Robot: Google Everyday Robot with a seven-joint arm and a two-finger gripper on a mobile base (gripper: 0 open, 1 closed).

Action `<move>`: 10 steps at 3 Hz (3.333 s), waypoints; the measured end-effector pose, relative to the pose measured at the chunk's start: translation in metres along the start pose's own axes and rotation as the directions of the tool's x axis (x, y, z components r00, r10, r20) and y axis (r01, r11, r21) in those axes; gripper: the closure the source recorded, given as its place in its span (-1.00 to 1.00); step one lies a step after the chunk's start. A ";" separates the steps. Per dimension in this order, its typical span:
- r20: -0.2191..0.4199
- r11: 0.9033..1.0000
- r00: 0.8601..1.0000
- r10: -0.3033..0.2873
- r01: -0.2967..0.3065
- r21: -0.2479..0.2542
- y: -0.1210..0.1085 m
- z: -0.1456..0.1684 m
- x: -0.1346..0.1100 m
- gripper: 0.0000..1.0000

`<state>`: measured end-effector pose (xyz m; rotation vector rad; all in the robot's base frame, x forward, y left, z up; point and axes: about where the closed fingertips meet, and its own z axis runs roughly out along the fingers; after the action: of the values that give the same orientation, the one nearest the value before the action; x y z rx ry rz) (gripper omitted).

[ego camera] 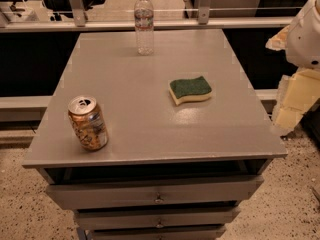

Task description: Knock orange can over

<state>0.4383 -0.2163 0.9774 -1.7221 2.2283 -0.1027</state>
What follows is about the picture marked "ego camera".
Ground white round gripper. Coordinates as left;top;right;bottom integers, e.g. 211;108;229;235
265;0;320;136

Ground orange soda can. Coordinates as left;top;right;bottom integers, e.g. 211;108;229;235
68;95;108;151

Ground green and yellow sponge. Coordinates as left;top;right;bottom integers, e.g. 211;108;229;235
169;76;212;106

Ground clear plastic water bottle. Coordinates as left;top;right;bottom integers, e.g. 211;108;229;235
134;0;154;55

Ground grey drawer cabinet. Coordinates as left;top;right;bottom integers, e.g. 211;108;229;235
22;29;288;240

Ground grey bottom drawer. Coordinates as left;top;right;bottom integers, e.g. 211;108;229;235
92;225;225;240

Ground grey drawer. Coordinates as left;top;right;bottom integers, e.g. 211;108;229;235
46;175;263;210
75;206;240;230
92;225;225;240

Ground grey top drawer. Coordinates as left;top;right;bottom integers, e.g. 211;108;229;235
46;175;263;210

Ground grey metal railing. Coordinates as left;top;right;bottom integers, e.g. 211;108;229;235
1;0;291;32

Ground grey middle drawer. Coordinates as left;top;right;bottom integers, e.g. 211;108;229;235
75;206;240;230

